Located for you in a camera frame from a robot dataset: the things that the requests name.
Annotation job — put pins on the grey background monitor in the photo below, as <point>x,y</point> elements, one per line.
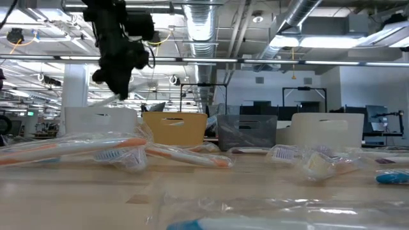
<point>158,107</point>

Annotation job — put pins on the white plastic bin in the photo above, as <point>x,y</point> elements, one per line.
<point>83,123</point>
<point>303,134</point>

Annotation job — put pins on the overhead light bar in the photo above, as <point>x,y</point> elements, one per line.
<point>207,59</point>

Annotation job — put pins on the green exit sign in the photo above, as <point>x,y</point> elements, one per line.
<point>30,113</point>

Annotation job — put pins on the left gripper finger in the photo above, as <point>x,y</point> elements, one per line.
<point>115,87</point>
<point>124,86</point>

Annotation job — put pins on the blue toothbrush in wrapper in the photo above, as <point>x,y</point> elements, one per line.
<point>393,177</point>
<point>108,155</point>
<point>255,224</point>

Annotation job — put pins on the round ceiling fixture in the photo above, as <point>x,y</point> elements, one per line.
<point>257,18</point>

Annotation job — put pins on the dark translucent plastic bin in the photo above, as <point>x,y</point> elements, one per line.
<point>230,134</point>

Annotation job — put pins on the silver ventilation duct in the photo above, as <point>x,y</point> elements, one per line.
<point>297,12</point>
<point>201,32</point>

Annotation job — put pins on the orange plastic bin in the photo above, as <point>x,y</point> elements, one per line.
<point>191,131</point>

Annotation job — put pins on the black background rig frame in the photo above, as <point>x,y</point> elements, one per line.
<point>303,88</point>

